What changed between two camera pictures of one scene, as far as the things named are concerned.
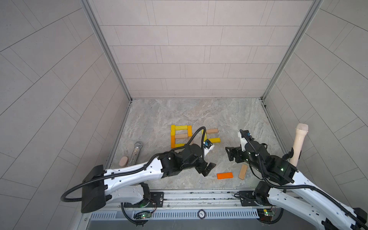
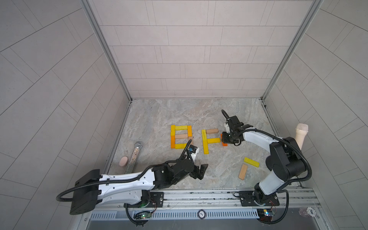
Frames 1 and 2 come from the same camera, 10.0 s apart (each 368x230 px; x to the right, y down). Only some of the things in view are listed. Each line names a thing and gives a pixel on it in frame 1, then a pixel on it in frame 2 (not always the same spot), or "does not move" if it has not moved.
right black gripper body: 239,156 to 229,137
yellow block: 178,145 does not move
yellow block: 205,137 does not move
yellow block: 215,140 does not move
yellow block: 181,127 does not move
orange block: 173,142 does not move
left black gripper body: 199,165 to 194,174
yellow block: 172,130 does not move
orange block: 225,175 to 224,144
